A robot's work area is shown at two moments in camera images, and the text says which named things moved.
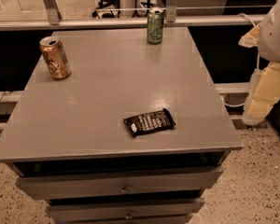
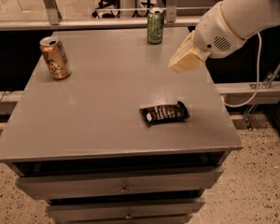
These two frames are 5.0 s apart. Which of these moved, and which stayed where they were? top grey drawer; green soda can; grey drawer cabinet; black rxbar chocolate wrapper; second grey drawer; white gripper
Moved: white gripper; black rxbar chocolate wrapper
Stayed: green soda can; second grey drawer; top grey drawer; grey drawer cabinet
